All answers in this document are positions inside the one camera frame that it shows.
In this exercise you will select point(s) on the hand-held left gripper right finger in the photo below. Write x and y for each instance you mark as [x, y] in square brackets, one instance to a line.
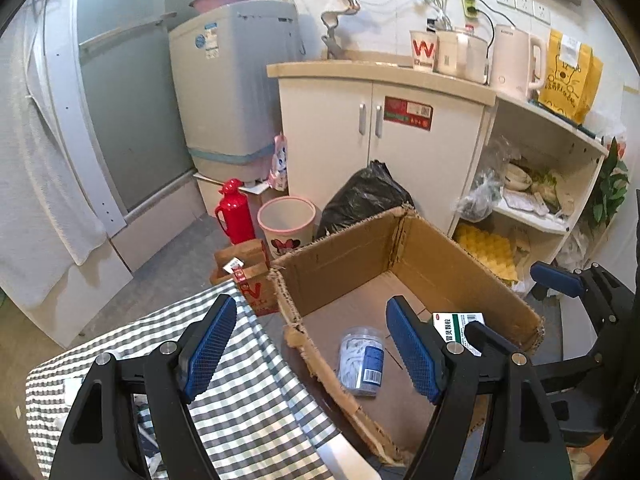
[415, 350]

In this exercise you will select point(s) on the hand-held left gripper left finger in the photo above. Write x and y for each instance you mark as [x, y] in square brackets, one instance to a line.
[207, 350]

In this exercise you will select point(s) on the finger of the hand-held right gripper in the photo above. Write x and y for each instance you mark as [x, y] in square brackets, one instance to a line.
[585, 415]
[555, 280]

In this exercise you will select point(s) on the brown cardboard box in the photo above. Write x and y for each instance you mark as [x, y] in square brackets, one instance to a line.
[350, 260]

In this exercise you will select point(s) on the green white medicine box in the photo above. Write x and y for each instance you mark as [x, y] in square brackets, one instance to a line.
[455, 327]

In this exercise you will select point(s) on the clear plastic floss jar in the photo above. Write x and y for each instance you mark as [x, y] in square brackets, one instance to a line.
[352, 360]

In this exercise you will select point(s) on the green checkered tablecloth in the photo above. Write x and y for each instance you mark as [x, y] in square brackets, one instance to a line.
[260, 400]

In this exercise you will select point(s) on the brown paper bag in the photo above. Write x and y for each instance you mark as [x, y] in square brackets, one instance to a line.
[257, 292]

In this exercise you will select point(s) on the yellow foam pad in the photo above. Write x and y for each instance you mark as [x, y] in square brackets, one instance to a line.
[485, 247]

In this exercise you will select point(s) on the white ceramic bowl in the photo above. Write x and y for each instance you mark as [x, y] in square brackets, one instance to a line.
[517, 177]

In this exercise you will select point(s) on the green leafy plant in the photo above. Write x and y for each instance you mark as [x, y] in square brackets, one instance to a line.
[612, 185]

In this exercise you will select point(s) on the clear plastic bag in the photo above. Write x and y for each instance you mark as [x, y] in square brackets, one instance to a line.
[480, 195]

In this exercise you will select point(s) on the red thermos flask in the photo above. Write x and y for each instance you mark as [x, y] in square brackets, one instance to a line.
[237, 215]

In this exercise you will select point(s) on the pink wastebasket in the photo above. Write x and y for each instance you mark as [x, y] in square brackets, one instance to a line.
[285, 232]

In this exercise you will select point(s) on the white open shelf unit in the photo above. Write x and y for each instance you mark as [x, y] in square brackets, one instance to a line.
[550, 135]

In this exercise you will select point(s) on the black trash bag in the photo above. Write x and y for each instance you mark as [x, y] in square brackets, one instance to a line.
[360, 195]

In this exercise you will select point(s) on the yellow paper bag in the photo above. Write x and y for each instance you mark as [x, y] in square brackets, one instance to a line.
[570, 85]

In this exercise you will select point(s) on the pink detergent pouch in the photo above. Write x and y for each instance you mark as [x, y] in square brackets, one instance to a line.
[279, 160]

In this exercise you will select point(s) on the white electric kettle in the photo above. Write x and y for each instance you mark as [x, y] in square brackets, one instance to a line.
[510, 65]

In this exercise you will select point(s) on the white sink cabinet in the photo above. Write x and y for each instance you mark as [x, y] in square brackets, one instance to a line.
[325, 135]

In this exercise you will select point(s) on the white hanging towel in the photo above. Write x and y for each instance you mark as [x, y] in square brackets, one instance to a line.
[30, 160]

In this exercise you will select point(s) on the white red paper cup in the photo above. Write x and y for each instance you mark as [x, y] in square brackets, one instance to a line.
[424, 52]

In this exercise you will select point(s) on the grey washing machine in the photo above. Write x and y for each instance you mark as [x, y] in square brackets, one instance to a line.
[235, 85]

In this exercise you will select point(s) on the frosted glass shower door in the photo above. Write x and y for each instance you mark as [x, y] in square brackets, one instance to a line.
[125, 85]

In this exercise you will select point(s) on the green power strip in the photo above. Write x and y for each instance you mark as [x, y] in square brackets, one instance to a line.
[470, 5]

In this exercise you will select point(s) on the metal faucet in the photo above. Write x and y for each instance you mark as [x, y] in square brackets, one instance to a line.
[330, 40]

